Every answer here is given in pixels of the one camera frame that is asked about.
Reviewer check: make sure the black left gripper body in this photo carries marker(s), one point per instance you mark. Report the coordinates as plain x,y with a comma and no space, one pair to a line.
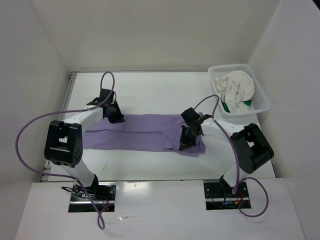
113,112

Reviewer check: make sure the green garment in basket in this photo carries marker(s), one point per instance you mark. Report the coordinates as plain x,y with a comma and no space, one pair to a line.
242,109

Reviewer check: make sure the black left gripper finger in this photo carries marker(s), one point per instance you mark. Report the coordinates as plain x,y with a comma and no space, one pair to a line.
117,111
117,119

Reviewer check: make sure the white plastic laundry basket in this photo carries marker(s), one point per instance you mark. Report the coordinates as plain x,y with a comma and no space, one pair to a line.
260,102

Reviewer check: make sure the purple t-shirt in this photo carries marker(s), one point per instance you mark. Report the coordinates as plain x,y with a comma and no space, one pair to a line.
141,132

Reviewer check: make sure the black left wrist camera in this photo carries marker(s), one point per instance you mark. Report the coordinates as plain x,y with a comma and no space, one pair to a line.
106,97

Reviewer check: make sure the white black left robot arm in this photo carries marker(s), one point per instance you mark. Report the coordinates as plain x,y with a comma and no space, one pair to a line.
64,144

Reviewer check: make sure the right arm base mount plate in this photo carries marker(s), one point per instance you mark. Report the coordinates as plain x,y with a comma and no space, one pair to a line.
216,199

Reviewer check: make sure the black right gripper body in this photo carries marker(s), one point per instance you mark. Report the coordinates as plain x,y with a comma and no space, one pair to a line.
192,133

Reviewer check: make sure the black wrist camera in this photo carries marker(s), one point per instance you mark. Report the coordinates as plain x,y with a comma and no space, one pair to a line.
106,97
190,116

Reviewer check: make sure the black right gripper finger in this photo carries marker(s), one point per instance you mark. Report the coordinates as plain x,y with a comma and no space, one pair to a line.
184,133
186,144

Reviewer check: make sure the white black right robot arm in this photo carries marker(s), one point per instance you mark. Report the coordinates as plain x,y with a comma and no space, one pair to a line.
249,145

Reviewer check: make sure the cream white t-shirt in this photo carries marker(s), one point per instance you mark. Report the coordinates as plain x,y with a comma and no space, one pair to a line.
234,88

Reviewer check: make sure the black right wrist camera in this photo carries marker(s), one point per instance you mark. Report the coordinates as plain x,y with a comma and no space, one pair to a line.
190,116

